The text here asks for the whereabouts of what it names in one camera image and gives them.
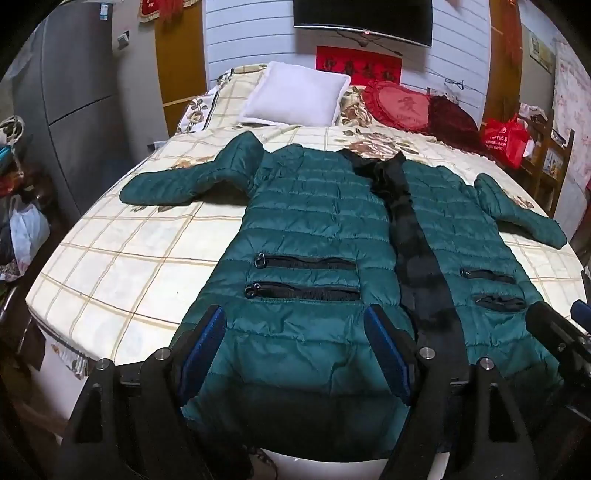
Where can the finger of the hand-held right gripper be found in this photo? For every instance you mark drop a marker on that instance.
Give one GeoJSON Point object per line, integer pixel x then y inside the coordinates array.
{"type": "Point", "coordinates": [551, 330]}
{"type": "Point", "coordinates": [581, 310]}

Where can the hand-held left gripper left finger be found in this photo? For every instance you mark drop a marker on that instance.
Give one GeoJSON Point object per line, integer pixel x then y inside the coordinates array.
{"type": "Point", "coordinates": [210, 341]}

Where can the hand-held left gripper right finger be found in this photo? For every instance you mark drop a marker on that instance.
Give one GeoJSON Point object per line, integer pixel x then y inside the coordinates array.
{"type": "Point", "coordinates": [385, 350]}

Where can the dark green puffer jacket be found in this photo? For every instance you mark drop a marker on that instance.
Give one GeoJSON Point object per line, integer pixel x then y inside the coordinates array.
{"type": "Point", "coordinates": [304, 240]}

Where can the pile of bags and clothes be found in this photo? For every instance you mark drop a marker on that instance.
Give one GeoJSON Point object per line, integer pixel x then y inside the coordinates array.
{"type": "Point", "coordinates": [11, 175]}

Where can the bed with floral checked sheet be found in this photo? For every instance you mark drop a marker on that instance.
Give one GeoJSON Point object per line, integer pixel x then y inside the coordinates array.
{"type": "Point", "coordinates": [115, 277]}

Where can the wooden chair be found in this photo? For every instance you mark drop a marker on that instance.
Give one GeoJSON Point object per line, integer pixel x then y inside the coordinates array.
{"type": "Point", "coordinates": [551, 157]}

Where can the red plastic bag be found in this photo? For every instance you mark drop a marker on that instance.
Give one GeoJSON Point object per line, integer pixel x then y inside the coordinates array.
{"type": "Point", "coordinates": [503, 141]}

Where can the floral curtain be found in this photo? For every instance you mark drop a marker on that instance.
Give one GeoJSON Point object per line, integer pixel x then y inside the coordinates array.
{"type": "Point", "coordinates": [575, 106]}

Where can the white plastic bag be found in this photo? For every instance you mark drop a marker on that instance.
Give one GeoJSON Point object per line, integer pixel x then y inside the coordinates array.
{"type": "Point", "coordinates": [30, 230]}

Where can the dark red fringed pillow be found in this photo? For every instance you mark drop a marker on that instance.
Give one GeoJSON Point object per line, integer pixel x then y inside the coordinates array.
{"type": "Point", "coordinates": [455, 122]}

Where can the red heart-shaped pillow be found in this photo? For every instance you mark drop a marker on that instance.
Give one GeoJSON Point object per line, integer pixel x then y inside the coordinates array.
{"type": "Point", "coordinates": [399, 106]}

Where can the white square pillow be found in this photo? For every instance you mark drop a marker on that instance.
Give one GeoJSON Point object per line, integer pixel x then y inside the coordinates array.
{"type": "Point", "coordinates": [295, 92]}

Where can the grey refrigerator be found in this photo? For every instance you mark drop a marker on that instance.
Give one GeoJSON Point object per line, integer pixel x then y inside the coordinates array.
{"type": "Point", "coordinates": [74, 92]}

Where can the red hanging decoration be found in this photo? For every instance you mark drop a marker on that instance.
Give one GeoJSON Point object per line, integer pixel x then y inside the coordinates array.
{"type": "Point", "coordinates": [166, 9]}

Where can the framed wall picture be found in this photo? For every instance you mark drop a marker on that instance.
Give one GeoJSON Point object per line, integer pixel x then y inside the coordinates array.
{"type": "Point", "coordinates": [541, 51]}

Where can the wooden wall panel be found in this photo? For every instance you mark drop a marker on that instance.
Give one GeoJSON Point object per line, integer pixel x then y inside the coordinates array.
{"type": "Point", "coordinates": [501, 60]}

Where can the red wall banner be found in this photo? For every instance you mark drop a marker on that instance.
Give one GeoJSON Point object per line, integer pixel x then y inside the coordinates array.
{"type": "Point", "coordinates": [358, 64]}

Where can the white wall switch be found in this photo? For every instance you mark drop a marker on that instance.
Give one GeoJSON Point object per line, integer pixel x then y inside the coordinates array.
{"type": "Point", "coordinates": [123, 40]}

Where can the black wall television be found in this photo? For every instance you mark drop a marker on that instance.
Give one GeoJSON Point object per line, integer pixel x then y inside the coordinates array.
{"type": "Point", "coordinates": [364, 16]}

